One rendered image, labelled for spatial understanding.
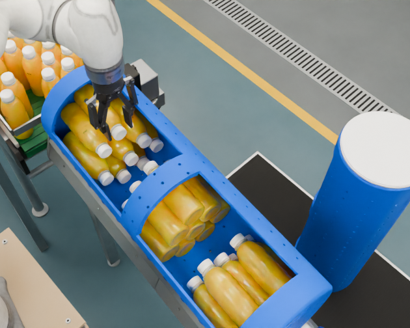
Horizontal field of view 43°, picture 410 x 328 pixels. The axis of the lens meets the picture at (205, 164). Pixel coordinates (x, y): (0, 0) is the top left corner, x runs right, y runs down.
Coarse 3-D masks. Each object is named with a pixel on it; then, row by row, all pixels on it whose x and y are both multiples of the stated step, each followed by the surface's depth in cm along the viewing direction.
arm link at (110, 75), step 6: (120, 60) 116; (114, 66) 115; (120, 66) 118; (90, 72) 116; (96, 72) 115; (102, 72) 115; (108, 72) 116; (114, 72) 117; (120, 72) 119; (90, 78) 118; (96, 78) 117; (102, 78) 117; (108, 78) 117; (114, 78) 118; (102, 84) 119; (108, 84) 119
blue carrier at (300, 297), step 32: (64, 96) 139; (128, 96) 139; (64, 128) 156; (160, 128) 134; (160, 160) 156; (192, 160) 129; (96, 192) 137; (128, 192) 153; (160, 192) 123; (224, 192) 124; (128, 224) 129; (224, 224) 144; (256, 224) 120; (192, 256) 142; (288, 256) 116; (288, 288) 110; (320, 288) 112; (256, 320) 108; (288, 320) 106
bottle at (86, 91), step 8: (88, 88) 146; (80, 96) 145; (88, 96) 144; (80, 104) 146; (96, 104) 143; (88, 112) 144; (112, 112) 142; (112, 120) 141; (120, 120) 143; (112, 128) 140
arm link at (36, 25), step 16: (0, 0) 112; (16, 0) 105; (32, 0) 106; (48, 0) 109; (64, 0) 110; (0, 16) 93; (16, 16) 103; (32, 16) 107; (48, 16) 109; (0, 32) 86; (16, 32) 109; (32, 32) 109; (48, 32) 111; (0, 48) 83
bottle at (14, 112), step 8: (16, 96) 159; (8, 104) 157; (16, 104) 158; (8, 112) 158; (16, 112) 159; (24, 112) 162; (8, 120) 162; (16, 120) 162; (24, 120) 164; (32, 128) 170; (24, 136) 168
